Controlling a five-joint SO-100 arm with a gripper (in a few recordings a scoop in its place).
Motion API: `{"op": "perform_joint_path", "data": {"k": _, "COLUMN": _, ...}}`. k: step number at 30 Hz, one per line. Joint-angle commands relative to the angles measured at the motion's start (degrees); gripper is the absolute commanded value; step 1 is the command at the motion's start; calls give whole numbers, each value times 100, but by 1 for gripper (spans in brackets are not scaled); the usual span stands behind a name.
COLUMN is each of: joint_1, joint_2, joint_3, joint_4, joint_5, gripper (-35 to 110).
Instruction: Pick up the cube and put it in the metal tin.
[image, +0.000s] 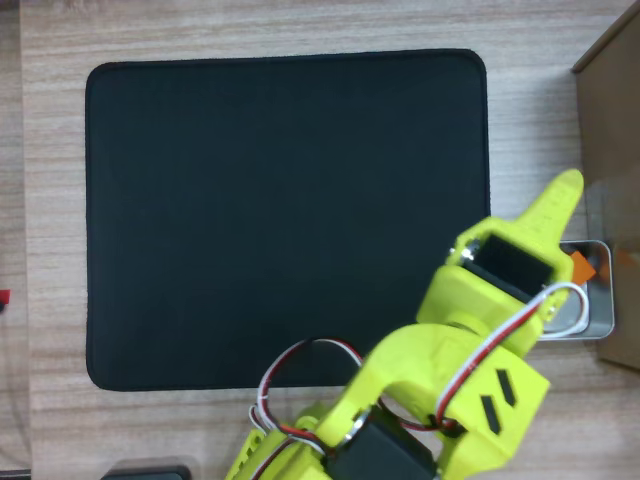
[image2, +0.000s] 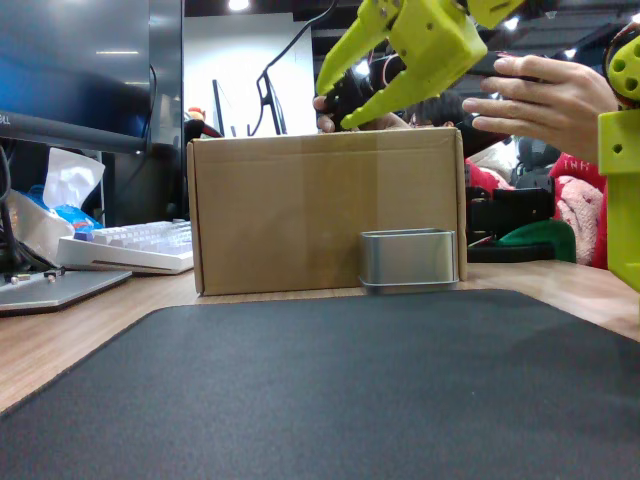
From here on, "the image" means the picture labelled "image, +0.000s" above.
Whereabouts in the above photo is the orange cube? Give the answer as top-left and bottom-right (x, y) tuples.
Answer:
(568, 251), (598, 285)

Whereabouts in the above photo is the red black arm cable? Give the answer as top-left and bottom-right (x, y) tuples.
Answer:
(248, 337), (367, 454)

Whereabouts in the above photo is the black plastic case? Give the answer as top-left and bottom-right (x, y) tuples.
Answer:
(99, 462), (193, 480)

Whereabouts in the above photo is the cardboard box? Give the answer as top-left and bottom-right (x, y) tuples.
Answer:
(571, 4), (640, 372)

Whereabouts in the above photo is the black rectangular mat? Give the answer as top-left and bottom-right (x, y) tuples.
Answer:
(83, 47), (493, 393)

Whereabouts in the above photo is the white red gripper servo cable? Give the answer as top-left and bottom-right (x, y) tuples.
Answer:
(432, 281), (590, 434)

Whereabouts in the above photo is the square metal tin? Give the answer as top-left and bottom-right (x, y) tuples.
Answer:
(538, 239), (615, 343)

